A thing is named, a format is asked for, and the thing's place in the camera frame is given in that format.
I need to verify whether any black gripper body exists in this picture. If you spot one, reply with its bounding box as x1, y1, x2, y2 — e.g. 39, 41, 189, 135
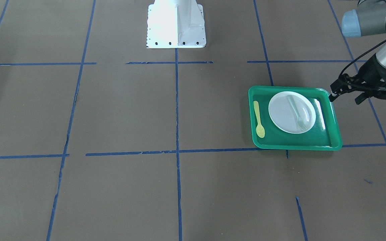
349, 56, 386, 100

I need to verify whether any translucent plastic fork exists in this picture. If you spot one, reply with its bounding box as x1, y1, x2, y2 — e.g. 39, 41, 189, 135
287, 95, 307, 132

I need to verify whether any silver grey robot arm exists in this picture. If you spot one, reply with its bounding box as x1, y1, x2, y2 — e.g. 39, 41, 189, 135
328, 0, 386, 105

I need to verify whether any green plastic tray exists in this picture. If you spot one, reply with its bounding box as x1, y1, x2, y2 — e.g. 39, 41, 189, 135
248, 86, 342, 151

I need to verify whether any white round plate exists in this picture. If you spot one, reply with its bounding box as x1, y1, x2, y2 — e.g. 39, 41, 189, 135
268, 91, 317, 134

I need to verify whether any yellow plastic spoon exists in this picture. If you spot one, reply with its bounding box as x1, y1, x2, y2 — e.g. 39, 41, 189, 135
253, 101, 265, 138

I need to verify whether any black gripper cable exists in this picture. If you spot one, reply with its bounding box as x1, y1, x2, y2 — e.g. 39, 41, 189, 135
338, 35, 386, 81

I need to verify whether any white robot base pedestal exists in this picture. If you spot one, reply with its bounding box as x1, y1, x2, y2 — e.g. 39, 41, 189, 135
146, 0, 207, 49

